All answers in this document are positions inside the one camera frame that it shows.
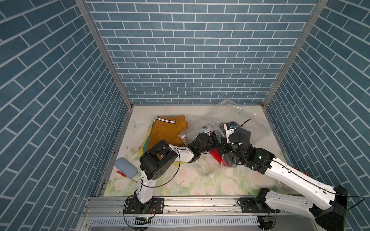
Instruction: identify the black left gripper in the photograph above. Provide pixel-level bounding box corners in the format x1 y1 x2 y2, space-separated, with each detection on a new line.
198 136 221 155

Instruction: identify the clear plastic vacuum bag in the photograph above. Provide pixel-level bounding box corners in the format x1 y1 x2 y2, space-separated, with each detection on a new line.
175 99 275 174

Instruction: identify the brown garment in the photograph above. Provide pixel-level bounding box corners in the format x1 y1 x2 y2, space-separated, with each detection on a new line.
146 116 188 151

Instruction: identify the dark green garment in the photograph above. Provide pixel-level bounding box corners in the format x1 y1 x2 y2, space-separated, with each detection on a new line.
140 125 153 155

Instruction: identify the neon yellow garment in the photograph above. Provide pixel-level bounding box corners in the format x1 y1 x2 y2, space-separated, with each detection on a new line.
138 121 188 157

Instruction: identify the black garment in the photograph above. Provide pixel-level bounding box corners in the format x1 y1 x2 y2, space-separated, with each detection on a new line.
213 128 251 145

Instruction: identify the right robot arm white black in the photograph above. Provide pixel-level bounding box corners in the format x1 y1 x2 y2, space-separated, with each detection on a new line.
212 132 348 231

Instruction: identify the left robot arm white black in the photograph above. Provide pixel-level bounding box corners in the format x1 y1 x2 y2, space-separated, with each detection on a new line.
134 131 220 205

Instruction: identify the red folded garment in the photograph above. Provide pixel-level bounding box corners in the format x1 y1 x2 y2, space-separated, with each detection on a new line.
210 131 234 167

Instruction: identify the grey blue small object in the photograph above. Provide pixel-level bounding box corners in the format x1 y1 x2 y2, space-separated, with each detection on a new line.
114 157 138 178

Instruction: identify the red capped small pen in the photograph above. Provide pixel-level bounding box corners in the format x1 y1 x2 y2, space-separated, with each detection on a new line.
116 171 138 183

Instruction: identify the cup of coloured clips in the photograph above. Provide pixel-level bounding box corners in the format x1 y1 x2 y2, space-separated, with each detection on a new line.
299 170 310 177

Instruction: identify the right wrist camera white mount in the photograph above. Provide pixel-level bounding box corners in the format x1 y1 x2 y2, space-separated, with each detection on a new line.
222 118 251 143

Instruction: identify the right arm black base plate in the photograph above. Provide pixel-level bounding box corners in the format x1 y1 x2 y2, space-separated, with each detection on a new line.
237 197 281 214

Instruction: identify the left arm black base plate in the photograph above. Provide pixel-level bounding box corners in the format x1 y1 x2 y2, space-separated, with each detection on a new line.
124 197 165 214

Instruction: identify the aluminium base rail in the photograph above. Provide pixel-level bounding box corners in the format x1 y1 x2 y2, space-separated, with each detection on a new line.
76 196 322 231

